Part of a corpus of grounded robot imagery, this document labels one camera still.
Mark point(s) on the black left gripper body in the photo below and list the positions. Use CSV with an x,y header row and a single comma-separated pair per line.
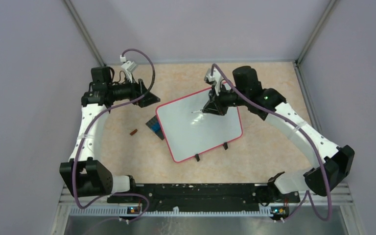
x,y
124,91

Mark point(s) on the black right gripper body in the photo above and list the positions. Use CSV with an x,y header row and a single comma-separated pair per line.
x,y
225,99

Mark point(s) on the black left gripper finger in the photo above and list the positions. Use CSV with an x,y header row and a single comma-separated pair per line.
x,y
148,100
146,91

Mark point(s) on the pink framed whiteboard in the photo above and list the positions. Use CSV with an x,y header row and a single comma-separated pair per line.
x,y
188,135

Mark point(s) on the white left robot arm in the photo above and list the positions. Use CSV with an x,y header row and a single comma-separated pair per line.
x,y
84,174

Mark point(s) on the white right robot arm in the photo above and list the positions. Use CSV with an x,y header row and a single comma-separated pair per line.
x,y
330,163

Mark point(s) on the dark grey lego baseplate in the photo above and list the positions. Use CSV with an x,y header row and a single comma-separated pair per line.
x,y
152,121

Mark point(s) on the blue lego brick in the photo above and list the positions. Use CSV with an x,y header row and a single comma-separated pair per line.
x,y
156,127

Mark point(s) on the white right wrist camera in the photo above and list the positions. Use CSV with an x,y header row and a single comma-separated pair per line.
x,y
214,78

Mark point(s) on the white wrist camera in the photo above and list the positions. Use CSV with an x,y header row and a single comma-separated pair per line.
x,y
214,78
128,67

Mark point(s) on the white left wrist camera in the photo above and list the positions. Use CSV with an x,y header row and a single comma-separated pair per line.
x,y
128,67

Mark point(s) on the white cable duct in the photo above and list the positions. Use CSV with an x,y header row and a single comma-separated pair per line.
x,y
123,211

